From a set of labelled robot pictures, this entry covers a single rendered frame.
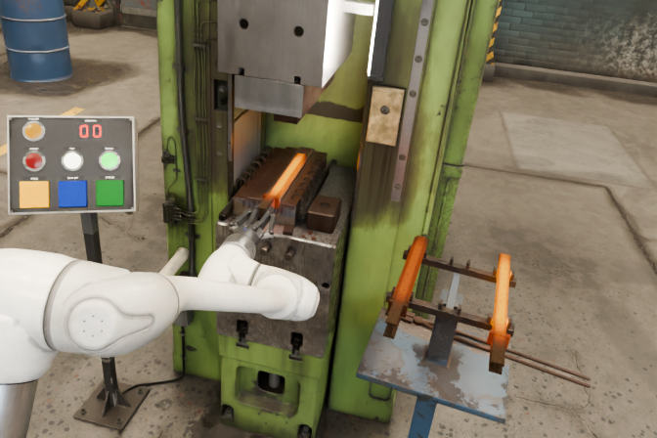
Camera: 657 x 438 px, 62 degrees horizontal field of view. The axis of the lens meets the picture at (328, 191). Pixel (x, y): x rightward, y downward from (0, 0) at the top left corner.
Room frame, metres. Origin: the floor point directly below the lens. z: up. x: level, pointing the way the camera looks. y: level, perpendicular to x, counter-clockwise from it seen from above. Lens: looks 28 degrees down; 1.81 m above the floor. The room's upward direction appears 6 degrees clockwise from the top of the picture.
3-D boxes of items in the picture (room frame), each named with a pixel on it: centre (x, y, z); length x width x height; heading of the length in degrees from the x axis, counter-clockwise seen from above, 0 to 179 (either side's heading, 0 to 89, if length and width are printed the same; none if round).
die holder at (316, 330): (1.67, 0.10, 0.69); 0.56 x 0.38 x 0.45; 170
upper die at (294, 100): (1.67, 0.15, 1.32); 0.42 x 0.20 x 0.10; 170
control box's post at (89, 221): (1.48, 0.75, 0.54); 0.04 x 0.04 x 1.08; 80
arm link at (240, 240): (1.18, 0.22, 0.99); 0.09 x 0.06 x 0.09; 80
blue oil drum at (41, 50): (5.36, 3.00, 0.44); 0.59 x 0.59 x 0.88
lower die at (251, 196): (1.67, 0.15, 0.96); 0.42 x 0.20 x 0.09; 170
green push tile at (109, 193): (1.38, 0.63, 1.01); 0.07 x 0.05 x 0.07; 105
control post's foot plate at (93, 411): (1.49, 0.76, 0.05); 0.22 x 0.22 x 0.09; 80
